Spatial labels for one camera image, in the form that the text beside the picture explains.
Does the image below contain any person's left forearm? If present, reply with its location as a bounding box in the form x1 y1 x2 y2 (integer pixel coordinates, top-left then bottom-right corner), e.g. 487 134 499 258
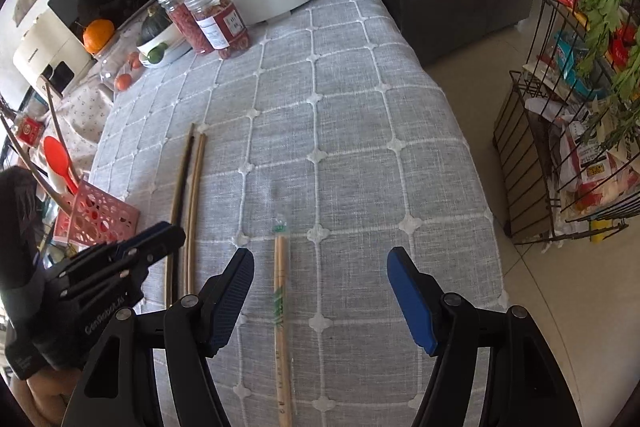
10 364 83 427

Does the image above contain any short jar of red dates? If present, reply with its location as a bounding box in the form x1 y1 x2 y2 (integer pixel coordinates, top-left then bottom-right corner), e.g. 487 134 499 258
185 0 251 60

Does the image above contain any green print wooden chopstick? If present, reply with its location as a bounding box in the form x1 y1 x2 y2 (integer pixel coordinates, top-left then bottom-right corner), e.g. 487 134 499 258
272 222 296 427

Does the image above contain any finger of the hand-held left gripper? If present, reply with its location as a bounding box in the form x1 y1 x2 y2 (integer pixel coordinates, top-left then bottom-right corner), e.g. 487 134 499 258
112 221 187 265
57 247 149 296

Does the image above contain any clear glass jar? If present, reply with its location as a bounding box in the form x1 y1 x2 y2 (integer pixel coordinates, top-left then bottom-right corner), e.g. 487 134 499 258
92 27 151 92

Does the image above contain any cream air fryer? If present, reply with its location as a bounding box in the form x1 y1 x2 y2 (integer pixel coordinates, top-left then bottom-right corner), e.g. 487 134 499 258
12 9 98 95

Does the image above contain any dark green squash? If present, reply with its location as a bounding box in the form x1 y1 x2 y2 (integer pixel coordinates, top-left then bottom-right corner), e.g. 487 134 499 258
137 4 173 45

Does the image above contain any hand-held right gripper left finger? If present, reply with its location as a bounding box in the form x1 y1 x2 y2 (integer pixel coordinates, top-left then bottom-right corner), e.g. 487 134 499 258
60 248 256 427

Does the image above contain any large orange fruit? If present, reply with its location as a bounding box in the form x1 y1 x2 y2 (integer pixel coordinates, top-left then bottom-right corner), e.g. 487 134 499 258
82 19 116 55

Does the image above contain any white bowl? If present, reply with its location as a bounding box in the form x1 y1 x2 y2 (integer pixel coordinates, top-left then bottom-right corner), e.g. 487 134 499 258
136 24 193 68

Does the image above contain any black wire rack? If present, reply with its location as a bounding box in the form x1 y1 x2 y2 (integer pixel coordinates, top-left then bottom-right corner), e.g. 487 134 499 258
492 0 640 248

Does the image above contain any green leafy herb bunch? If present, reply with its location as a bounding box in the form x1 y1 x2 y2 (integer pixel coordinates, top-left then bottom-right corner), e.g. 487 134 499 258
575 0 640 158

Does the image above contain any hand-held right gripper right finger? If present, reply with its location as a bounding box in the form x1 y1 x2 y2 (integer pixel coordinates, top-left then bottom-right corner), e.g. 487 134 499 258
386 246 583 427

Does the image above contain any red plastic spoon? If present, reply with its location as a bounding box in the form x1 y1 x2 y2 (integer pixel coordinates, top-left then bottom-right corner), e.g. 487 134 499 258
43 136 80 195

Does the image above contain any tall jar of red berries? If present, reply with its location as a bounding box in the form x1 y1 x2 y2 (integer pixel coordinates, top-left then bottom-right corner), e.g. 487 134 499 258
156 0 213 56

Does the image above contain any pink perforated utensil holder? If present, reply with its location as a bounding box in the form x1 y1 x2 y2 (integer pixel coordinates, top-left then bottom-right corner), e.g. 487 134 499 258
54 181 141 253

